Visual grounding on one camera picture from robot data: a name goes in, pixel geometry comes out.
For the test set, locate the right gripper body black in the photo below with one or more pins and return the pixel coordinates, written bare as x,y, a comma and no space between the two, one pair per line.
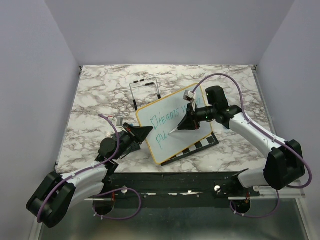
198,114

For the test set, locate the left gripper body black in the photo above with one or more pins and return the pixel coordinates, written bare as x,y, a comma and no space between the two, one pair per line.
129,133

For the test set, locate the yellow framed whiteboard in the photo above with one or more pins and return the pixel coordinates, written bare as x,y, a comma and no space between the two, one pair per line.
164,115

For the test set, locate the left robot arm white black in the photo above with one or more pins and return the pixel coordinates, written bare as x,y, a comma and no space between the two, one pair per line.
59,192

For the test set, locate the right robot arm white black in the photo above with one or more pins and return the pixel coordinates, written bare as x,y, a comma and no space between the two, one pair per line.
283,158

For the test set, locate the dark grey lego baseplate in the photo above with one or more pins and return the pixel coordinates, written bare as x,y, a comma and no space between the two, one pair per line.
133,147

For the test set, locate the black white chessboard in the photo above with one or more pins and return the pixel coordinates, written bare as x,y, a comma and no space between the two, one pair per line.
200,146

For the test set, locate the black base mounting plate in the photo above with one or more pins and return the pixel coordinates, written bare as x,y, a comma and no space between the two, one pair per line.
172,190

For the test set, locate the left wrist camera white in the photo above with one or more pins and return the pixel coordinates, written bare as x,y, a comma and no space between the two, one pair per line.
118,120

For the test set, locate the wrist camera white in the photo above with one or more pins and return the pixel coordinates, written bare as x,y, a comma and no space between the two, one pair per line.
189,96
118,120

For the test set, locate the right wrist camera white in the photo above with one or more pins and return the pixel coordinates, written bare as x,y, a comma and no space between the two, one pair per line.
189,96

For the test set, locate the wire whiteboard stand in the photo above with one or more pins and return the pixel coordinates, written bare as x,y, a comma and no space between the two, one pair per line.
145,88

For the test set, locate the aluminium rail frame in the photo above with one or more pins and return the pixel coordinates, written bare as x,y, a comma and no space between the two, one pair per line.
169,126

